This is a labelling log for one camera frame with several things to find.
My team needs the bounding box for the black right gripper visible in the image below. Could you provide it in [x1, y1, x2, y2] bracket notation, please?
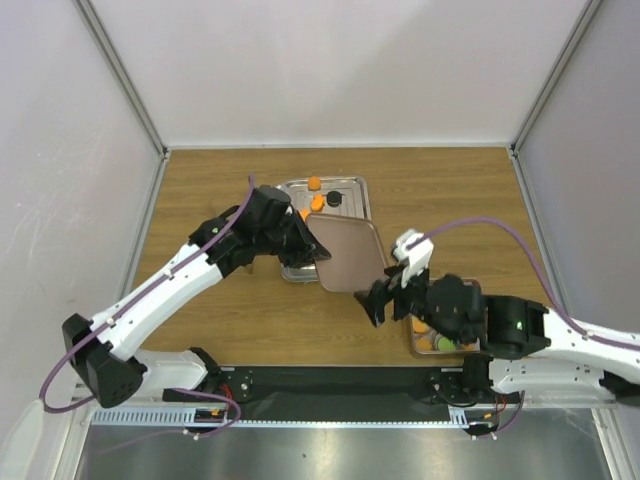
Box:
[351, 259, 466, 347]

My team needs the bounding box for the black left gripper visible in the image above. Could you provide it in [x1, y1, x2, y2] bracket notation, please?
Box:
[255, 209, 330, 269]

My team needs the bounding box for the rose gold tin lid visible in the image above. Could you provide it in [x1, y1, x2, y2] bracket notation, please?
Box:
[306, 213, 387, 293]

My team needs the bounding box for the orange flower cookie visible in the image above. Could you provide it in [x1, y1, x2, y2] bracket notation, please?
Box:
[414, 337, 433, 352]

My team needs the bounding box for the green round cookie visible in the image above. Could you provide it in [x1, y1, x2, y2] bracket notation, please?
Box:
[435, 337, 458, 351]

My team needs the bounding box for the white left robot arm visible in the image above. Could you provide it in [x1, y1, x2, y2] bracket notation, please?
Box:
[62, 185, 331, 408]

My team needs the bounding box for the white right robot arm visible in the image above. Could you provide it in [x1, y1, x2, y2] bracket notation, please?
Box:
[354, 229, 639, 406]

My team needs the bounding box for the orange bear cookie upper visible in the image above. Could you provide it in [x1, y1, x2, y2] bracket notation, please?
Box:
[310, 195, 325, 212]

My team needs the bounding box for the black sandwich cookie on tray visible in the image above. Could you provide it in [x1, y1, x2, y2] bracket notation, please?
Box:
[326, 190, 343, 208]

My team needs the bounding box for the silver steel tray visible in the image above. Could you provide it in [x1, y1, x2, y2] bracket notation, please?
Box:
[278, 175, 372, 283]

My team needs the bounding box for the orange round cookie top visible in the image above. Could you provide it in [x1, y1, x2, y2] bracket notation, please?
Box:
[307, 176, 322, 191]

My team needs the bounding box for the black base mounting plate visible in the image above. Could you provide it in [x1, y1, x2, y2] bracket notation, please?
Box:
[163, 365, 501, 416]

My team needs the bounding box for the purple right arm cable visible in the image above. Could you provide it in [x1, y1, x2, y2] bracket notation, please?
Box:
[409, 215, 640, 351]

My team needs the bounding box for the white slotted cable duct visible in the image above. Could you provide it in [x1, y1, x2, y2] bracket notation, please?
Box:
[91, 406, 496, 430]

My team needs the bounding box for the aluminium frame rail front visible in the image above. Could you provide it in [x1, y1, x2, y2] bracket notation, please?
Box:
[71, 383, 165, 408]

